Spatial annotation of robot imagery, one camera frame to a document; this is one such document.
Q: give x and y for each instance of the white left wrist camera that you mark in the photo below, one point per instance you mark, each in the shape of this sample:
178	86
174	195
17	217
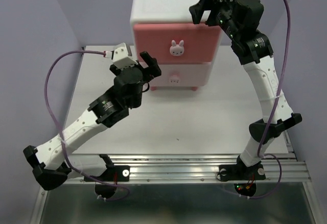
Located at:
121	56

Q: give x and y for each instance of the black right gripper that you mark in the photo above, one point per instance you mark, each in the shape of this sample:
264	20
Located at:
208	1

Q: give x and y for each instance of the light pink drawer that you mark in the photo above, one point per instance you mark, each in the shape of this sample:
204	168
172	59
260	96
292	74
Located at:
183	75

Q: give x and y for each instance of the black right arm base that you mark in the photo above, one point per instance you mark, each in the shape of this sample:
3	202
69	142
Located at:
239	172

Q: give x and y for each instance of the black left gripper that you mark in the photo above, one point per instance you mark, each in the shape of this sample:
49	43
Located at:
153	70

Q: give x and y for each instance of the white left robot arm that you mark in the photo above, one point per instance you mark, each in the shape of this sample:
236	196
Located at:
50	164

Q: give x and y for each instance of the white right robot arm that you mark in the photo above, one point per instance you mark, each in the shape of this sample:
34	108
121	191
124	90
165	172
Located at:
256	57

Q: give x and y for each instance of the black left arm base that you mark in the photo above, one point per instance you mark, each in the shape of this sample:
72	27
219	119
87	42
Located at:
116	173

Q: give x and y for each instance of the aluminium mounting rail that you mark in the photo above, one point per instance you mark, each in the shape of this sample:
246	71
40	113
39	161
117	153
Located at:
203	168

